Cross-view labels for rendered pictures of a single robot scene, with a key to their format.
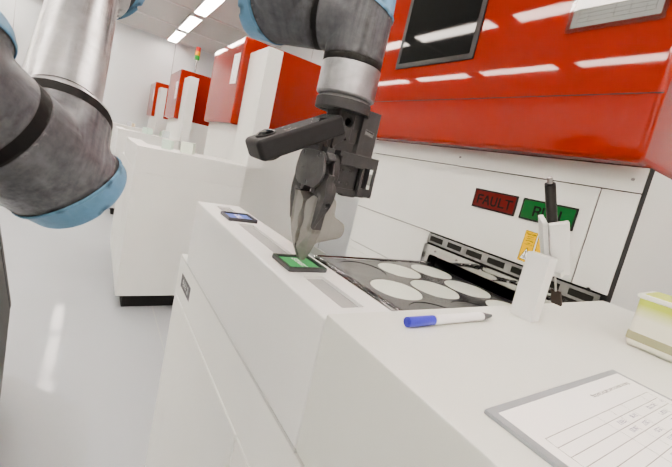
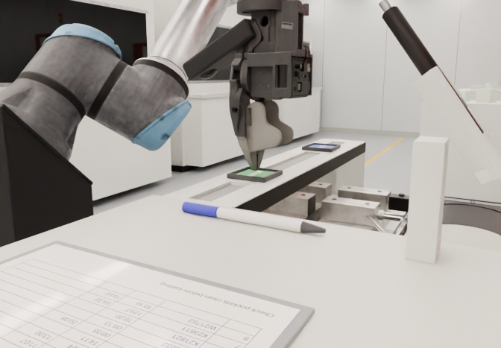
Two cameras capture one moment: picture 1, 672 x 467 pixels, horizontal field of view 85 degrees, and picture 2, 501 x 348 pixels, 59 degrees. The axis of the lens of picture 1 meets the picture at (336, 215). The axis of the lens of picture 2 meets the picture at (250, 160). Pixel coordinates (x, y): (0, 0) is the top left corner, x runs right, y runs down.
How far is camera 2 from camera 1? 52 cm
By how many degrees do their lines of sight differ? 62
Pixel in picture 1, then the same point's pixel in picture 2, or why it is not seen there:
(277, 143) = (194, 62)
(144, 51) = not seen: outside the picture
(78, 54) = (170, 38)
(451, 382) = (95, 232)
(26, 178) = (111, 117)
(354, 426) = not seen: hidden behind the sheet
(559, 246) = (448, 119)
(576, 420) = (82, 271)
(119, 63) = (481, 19)
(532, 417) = (63, 254)
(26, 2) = not seen: outside the picture
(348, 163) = (254, 64)
